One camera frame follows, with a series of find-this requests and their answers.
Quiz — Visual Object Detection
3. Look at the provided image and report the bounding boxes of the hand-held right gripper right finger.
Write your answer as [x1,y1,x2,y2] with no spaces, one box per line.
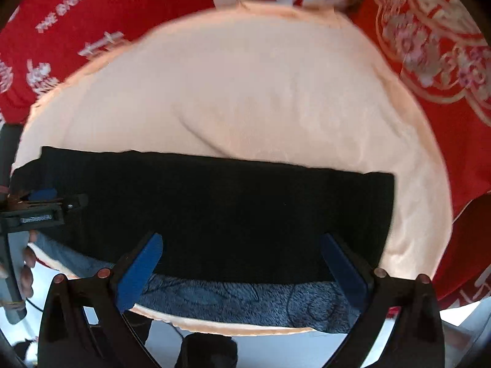
[318,232,446,368]

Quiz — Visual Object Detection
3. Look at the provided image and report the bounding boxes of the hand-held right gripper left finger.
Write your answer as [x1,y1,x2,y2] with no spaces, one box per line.
[37,232,165,368]

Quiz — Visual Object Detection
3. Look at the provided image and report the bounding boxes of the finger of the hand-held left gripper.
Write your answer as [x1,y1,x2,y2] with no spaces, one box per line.
[27,193,90,214]
[8,188,59,205]

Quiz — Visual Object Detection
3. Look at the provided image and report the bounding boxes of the black pants with blue lining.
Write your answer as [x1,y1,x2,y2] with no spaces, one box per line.
[11,146,396,334]

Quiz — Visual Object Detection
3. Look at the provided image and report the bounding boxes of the person's left hand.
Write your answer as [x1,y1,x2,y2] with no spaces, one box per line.
[20,230,38,300]

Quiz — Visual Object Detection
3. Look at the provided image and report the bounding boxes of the person's dark trouser leg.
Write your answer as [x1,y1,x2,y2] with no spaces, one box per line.
[123,310,239,368]

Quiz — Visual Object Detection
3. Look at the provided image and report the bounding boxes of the red printed blanket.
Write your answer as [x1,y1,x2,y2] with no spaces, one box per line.
[0,0,491,312]

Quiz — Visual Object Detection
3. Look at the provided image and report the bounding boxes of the peach cream pillow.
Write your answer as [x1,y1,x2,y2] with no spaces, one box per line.
[11,2,455,339]

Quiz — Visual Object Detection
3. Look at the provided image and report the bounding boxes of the red embroidered cushion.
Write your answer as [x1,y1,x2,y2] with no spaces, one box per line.
[347,0,491,215]

